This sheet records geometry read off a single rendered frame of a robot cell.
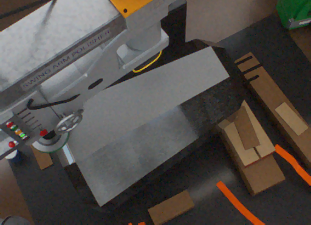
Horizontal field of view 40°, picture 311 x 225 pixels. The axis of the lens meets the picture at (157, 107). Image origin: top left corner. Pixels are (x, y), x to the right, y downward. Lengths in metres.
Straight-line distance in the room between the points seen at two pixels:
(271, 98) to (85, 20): 1.91
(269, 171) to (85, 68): 1.65
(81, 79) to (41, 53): 0.32
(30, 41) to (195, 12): 2.20
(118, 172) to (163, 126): 0.36
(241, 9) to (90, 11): 2.20
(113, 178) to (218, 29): 1.67
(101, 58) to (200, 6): 1.97
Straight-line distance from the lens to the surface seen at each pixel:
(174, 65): 2.53
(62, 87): 1.93
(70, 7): 1.74
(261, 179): 3.07
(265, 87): 3.30
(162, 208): 3.00
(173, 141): 2.51
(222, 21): 3.66
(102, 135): 2.41
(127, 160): 2.47
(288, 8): 3.57
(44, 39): 1.69
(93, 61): 1.88
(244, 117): 3.05
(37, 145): 2.42
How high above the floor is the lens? 3.11
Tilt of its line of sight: 70 degrees down
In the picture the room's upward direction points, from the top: 6 degrees counter-clockwise
